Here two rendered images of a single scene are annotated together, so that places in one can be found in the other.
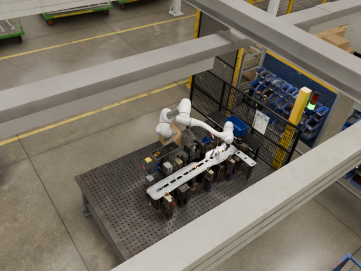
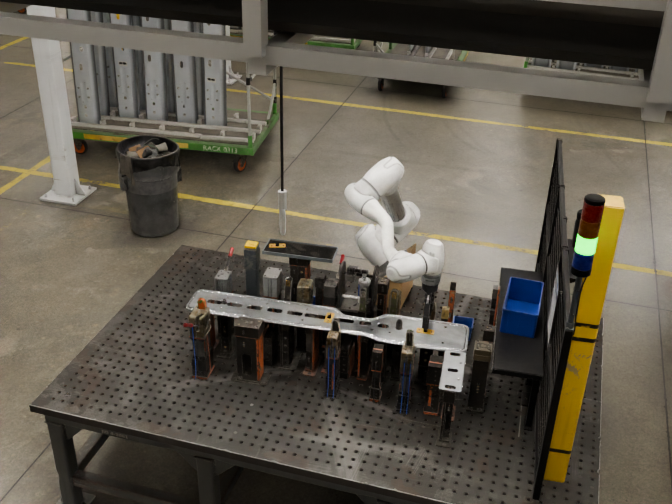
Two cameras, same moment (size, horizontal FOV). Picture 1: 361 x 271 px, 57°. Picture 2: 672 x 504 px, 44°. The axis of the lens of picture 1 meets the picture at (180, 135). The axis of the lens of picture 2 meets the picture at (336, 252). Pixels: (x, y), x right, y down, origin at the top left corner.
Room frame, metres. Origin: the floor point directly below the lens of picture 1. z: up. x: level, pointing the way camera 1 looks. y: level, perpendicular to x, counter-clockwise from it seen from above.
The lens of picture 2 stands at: (0.93, -2.99, 3.27)
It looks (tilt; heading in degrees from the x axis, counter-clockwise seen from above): 30 degrees down; 56
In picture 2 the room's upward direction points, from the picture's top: 2 degrees clockwise
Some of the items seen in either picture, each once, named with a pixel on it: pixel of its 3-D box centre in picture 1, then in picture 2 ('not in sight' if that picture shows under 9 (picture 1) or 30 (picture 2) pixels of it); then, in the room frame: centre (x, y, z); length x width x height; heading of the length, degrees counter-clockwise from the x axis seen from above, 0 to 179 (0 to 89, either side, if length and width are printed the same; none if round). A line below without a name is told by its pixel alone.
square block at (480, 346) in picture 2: (242, 154); (479, 377); (3.20, -0.86, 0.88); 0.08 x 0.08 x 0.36; 44
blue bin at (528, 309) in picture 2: (236, 126); (522, 306); (3.54, -0.75, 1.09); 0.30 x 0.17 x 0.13; 39
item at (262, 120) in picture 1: (260, 122); (554, 305); (3.42, -1.03, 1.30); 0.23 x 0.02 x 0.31; 44
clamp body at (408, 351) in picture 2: (229, 169); (405, 377); (2.92, -0.67, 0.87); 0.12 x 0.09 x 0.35; 44
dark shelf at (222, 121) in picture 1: (233, 129); (519, 318); (3.55, -0.74, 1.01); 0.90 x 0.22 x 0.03; 44
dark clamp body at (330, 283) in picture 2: (183, 164); (331, 313); (2.90, -0.07, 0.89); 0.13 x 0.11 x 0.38; 44
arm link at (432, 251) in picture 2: (228, 128); (430, 256); (3.09, -0.57, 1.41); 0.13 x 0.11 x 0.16; 2
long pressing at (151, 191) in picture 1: (195, 168); (324, 318); (2.76, -0.23, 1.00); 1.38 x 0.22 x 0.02; 134
